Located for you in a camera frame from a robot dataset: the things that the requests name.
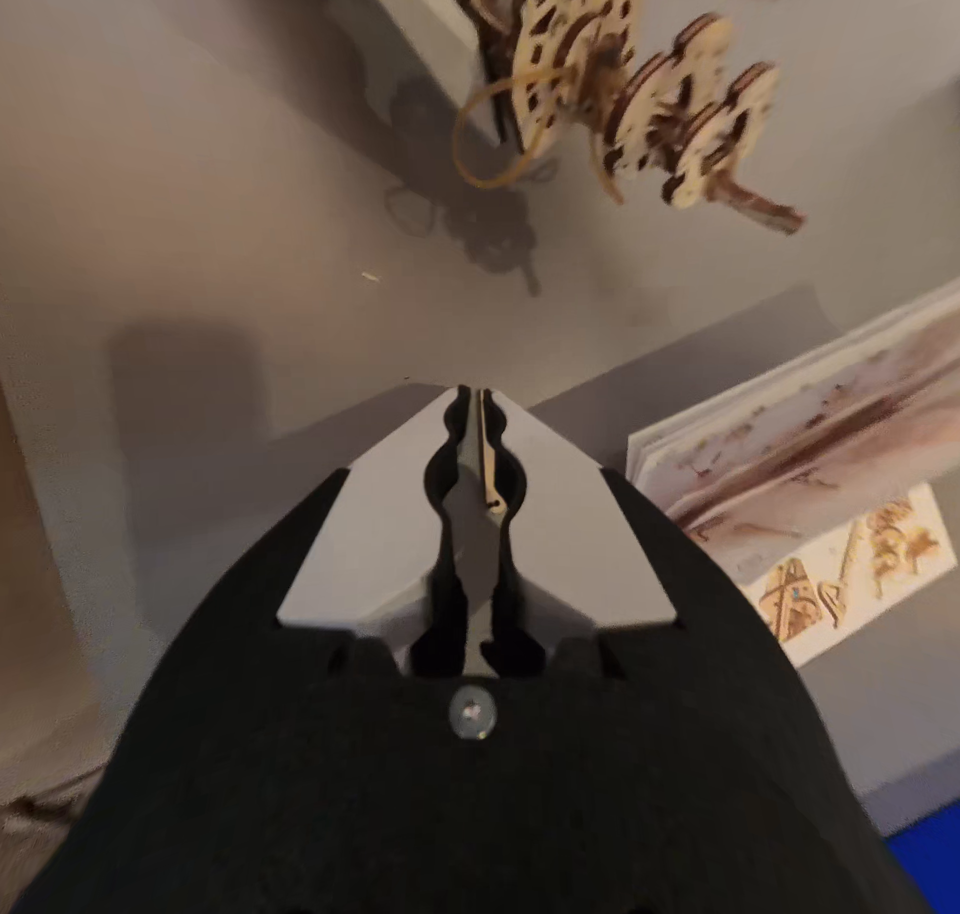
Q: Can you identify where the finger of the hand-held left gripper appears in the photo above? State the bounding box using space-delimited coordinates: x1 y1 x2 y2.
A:
341 0 526 150

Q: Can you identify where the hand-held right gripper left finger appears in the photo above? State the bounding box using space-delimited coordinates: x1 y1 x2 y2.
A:
276 383 474 679

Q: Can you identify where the small wooden model part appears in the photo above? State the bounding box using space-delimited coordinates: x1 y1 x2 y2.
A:
476 389 505 515

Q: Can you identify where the blue plastic bin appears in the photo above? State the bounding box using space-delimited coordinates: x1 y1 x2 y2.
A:
881 797 960 914

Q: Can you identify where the illustrated instruction booklet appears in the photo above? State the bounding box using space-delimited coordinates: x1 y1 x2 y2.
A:
626 276 960 548

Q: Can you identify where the wooden mechanical model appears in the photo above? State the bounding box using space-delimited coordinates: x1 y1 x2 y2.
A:
466 0 807 236

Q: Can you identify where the white illustrated instruction sheet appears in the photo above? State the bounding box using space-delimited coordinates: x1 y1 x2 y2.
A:
738 482 960 668

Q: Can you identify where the yellow rubber band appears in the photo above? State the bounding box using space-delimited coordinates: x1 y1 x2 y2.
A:
452 66 579 189

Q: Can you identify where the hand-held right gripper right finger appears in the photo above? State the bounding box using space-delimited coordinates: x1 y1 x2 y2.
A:
480 387 678 681

